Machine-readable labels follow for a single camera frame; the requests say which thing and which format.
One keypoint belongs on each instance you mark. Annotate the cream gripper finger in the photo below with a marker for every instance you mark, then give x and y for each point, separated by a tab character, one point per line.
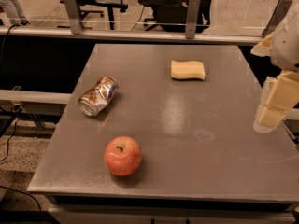
279	96
262	49

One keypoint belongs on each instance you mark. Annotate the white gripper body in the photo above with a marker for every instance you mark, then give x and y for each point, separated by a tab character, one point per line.
287	48

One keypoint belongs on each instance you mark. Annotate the red apple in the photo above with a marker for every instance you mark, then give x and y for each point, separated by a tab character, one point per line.
122	156

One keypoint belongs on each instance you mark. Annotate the yellow sponge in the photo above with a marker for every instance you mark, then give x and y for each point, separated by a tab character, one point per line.
188	70

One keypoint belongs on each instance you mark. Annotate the black office chair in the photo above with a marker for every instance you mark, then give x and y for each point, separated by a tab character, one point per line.
171	15

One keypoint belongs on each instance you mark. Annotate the grey metal table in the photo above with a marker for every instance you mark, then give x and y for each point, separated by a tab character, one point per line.
202	162

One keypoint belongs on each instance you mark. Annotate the crushed aluminium soda can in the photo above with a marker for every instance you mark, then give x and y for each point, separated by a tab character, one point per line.
97	98

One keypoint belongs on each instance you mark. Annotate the person's legs grey trousers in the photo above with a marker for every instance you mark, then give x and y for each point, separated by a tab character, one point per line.
14	12

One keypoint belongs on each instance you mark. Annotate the metal rail with glass barrier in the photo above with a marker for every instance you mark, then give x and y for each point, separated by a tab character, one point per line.
126	36

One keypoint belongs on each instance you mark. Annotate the right metal barrier bracket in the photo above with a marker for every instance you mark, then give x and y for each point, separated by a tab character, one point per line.
279	13

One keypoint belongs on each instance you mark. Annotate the metal barrier bracket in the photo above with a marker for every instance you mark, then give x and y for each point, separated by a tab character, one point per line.
192	18
279	13
73	14

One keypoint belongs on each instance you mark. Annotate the middle metal barrier bracket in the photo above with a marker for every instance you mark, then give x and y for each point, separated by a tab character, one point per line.
192	18

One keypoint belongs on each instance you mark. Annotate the black desk frame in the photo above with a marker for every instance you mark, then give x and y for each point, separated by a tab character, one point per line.
96	0

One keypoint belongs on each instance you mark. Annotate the left metal barrier bracket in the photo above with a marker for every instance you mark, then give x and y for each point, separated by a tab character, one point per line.
73	14

